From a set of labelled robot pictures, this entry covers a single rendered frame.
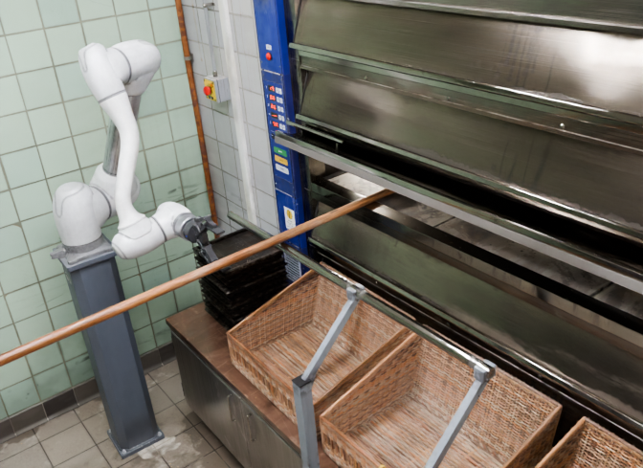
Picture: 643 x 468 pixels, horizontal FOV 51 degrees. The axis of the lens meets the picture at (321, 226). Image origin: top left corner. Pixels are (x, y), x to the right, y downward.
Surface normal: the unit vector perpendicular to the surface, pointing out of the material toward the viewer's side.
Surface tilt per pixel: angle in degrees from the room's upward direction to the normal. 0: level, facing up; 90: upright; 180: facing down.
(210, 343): 0
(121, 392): 90
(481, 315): 70
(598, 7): 90
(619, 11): 90
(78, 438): 0
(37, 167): 90
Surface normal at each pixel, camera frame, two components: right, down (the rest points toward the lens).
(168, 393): -0.07, -0.88
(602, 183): -0.77, 0.01
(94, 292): 0.58, 0.33
